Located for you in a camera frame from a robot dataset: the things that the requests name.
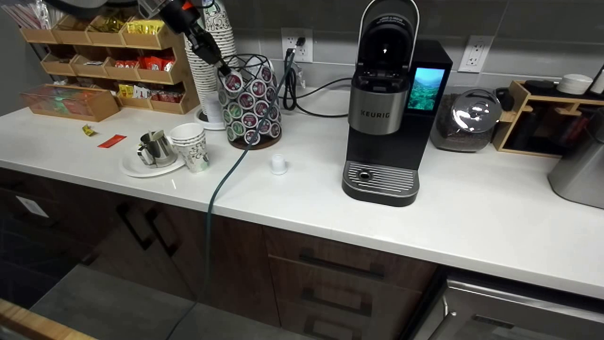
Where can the large steel container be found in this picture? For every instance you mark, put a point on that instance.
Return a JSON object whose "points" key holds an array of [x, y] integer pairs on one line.
{"points": [[581, 176]]}

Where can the wooden condiment organizer shelf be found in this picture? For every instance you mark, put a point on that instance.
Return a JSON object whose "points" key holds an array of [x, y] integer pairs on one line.
{"points": [[125, 62]]}

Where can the small white creamer cup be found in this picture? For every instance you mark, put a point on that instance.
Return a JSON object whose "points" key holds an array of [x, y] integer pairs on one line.
{"points": [[277, 164]]}

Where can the shorter stack of paper cups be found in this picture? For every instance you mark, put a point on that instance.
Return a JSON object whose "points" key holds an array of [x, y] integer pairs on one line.
{"points": [[202, 81]]}

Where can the red sauce packet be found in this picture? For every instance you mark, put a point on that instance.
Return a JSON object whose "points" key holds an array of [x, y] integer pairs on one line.
{"points": [[111, 140]]}

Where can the black Keurig coffee machine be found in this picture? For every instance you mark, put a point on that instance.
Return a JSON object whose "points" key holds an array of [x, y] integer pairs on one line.
{"points": [[383, 125]]}

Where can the wooden tea bag box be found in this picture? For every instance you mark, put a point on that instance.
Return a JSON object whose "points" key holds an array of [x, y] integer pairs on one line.
{"points": [[68, 102]]}

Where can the empty white wall outlet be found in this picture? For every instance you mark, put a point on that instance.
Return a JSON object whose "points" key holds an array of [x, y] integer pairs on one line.
{"points": [[474, 55]]}

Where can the stainless steel undercounter appliance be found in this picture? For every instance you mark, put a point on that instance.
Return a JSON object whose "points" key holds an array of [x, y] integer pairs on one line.
{"points": [[515, 314]]}

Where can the wooden countertop rack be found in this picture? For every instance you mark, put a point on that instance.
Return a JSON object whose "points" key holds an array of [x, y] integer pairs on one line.
{"points": [[512, 113]]}

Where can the coffee pod with purple seal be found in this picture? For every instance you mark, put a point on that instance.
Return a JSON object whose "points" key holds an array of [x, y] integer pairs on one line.
{"points": [[232, 81]]}

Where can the crumpled yellow packet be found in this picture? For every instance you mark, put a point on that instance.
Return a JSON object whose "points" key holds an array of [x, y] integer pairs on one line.
{"points": [[89, 130]]}

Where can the light wooden plank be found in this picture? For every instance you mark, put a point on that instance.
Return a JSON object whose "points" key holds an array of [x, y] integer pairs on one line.
{"points": [[30, 323]]}

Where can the white round plate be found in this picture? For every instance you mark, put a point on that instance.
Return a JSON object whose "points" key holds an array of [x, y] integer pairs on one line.
{"points": [[142, 170]]}

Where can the clear bag of stirrers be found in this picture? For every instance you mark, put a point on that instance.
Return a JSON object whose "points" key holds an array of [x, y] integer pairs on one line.
{"points": [[30, 11]]}

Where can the white round object on rack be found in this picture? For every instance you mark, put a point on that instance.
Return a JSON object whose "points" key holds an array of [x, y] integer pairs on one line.
{"points": [[576, 83]]}

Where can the taller stack of paper cups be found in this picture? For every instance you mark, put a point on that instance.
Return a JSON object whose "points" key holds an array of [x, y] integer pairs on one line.
{"points": [[221, 30]]}

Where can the dark wooden cabinet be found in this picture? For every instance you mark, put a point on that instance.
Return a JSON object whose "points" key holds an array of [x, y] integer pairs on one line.
{"points": [[251, 270]]}

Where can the white wall outlet with plug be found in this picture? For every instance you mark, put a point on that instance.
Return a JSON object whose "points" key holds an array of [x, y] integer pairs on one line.
{"points": [[296, 45]]}

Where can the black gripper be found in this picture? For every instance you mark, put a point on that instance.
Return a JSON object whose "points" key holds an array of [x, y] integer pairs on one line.
{"points": [[191, 30]]}

